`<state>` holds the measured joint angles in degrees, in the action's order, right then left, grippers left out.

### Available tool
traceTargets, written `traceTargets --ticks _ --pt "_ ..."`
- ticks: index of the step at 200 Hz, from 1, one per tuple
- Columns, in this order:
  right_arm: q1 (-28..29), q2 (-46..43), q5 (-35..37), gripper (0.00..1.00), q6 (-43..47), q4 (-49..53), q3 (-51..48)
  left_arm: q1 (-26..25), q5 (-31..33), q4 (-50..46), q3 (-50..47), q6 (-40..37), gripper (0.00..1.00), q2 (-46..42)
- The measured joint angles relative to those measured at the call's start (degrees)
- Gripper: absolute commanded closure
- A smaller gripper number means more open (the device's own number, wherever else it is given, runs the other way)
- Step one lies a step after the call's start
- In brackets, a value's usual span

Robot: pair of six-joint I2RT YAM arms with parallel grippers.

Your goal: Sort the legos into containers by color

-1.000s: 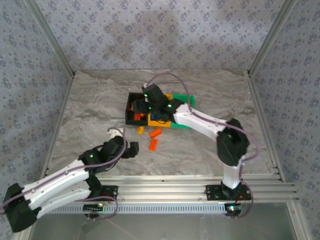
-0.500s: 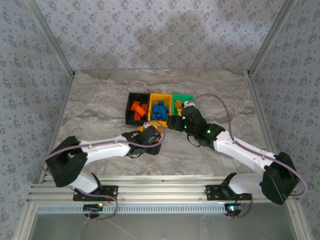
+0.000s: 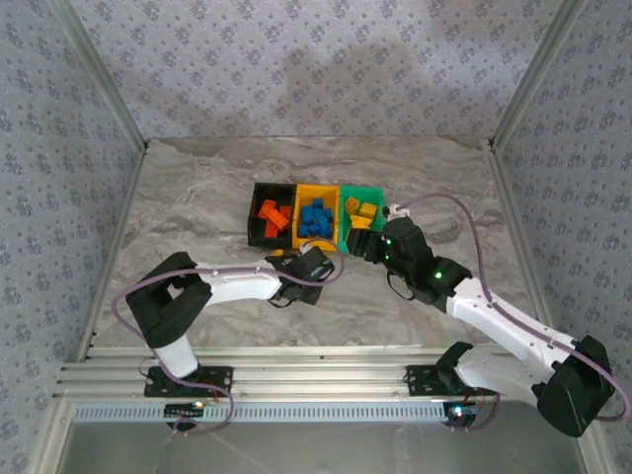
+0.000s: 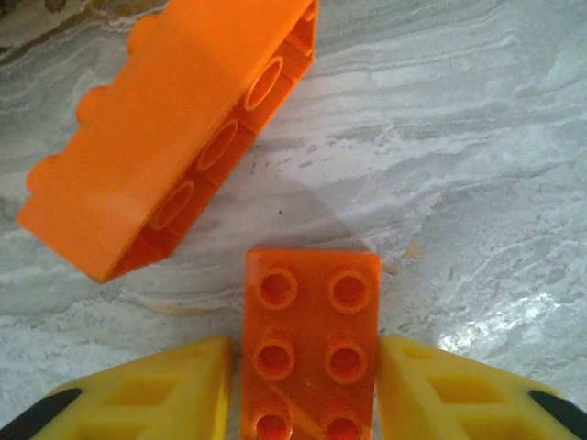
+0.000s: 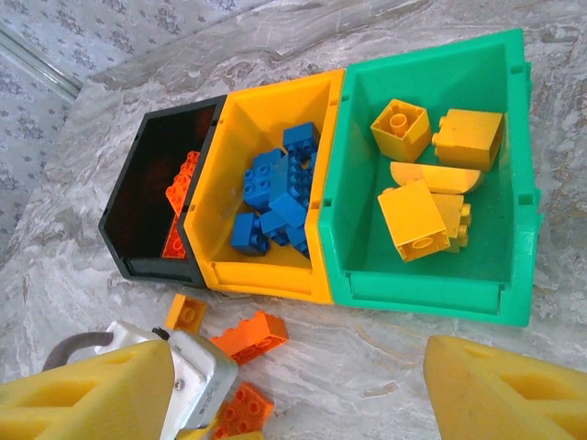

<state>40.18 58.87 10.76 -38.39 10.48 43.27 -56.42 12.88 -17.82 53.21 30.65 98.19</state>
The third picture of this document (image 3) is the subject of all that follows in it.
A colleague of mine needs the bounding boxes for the green plastic bin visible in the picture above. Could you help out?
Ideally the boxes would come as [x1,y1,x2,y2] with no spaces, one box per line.
[337,184,387,256]

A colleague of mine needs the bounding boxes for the black plastic bin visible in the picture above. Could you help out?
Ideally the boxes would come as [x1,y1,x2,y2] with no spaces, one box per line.
[246,181,299,248]

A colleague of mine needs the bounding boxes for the yellow plastic bin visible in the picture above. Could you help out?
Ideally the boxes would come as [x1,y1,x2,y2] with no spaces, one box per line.
[290,183,344,252]

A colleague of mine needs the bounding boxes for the small black circuit board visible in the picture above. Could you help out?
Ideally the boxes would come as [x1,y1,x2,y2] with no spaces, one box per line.
[164,401,207,420]
[442,401,477,428]

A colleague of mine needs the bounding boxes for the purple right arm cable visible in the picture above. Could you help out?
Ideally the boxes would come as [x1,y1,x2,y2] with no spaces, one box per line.
[392,192,632,424]

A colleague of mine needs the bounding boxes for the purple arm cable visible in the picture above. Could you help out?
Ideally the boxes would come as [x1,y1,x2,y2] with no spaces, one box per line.
[110,237,348,438]
[392,192,632,424]

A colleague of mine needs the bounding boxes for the aluminium mounting rail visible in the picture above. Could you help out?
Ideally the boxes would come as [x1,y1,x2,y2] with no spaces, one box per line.
[52,344,500,402]

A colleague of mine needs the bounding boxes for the aluminium table side rail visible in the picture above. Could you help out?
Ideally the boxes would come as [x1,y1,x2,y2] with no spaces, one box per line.
[76,145,148,362]
[486,141,557,325]

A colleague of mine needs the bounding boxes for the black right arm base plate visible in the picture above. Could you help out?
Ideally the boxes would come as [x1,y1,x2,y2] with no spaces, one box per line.
[405,363,501,397]

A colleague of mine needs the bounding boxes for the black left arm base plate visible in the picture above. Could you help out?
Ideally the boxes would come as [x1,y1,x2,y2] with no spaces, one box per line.
[143,363,235,399]

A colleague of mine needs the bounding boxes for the grey slotted cable duct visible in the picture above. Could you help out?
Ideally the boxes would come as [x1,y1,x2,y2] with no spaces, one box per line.
[70,401,456,425]

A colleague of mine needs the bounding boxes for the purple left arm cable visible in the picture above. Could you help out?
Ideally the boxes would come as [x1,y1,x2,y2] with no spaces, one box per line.
[110,237,348,438]

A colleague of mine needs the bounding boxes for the aluminium frame post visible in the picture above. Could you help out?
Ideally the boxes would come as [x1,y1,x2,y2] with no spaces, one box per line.
[47,0,151,152]
[487,0,592,149]

